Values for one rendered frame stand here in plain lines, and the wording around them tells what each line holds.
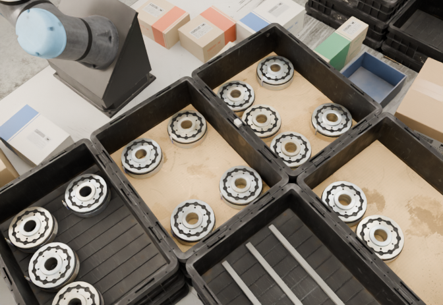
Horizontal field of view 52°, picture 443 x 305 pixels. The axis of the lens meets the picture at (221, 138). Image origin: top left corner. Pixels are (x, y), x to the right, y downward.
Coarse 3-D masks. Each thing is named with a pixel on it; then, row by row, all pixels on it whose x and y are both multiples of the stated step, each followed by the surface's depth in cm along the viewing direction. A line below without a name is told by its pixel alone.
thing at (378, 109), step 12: (276, 24) 127; (252, 36) 125; (288, 36) 124; (216, 60) 121; (324, 60) 119; (192, 72) 119; (336, 72) 116; (204, 84) 117; (348, 84) 114; (216, 96) 114; (360, 96) 113; (228, 108) 112; (240, 120) 110; (252, 132) 108; (348, 132) 106; (264, 144) 106; (336, 144) 105; (276, 156) 104; (288, 168) 102; (300, 168) 102
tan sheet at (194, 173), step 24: (168, 120) 123; (168, 144) 119; (216, 144) 118; (120, 168) 116; (168, 168) 115; (192, 168) 115; (216, 168) 115; (144, 192) 112; (168, 192) 112; (192, 192) 111; (216, 192) 111; (168, 216) 108; (216, 216) 108
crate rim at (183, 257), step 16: (192, 80) 118; (160, 96) 116; (208, 96) 114; (128, 112) 113; (224, 112) 112; (240, 128) 109; (96, 144) 108; (256, 144) 106; (112, 160) 106; (272, 160) 104; (272, 192) 99; (144, 208) 99; (160, 224) 97; (224, 224) 96; (208, 240) 94; (176, 256) 93
